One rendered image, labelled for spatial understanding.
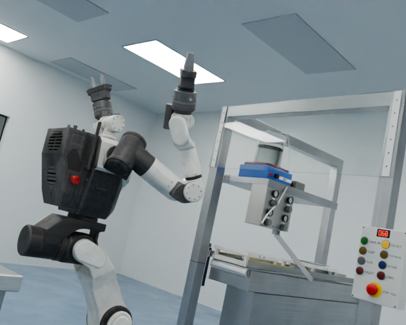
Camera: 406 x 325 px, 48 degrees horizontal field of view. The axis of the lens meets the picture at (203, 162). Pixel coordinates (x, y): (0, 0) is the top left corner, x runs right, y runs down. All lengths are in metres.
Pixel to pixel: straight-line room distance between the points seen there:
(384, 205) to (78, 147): 1.15
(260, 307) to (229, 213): 4.32
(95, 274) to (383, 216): 1.10
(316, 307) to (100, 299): 1.38
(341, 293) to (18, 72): 5.45
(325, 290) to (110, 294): 1.35
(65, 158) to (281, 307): 1.44
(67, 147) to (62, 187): 0.15
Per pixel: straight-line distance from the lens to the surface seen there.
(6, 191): 7.00
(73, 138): 1.73
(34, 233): 1.76
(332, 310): 3.00
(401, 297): 1.74
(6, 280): 1.09
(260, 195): 2.28
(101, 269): 1.86
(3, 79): 6.98
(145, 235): 7.87
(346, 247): 5.70
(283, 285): 2.50
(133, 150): 1.65
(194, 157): 1.73
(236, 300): 2.48
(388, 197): 1.84
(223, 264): 2.40
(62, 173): 1.72
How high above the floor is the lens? 1.02
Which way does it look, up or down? 8 degrees up
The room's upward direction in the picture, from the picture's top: 12 degrees clockwise
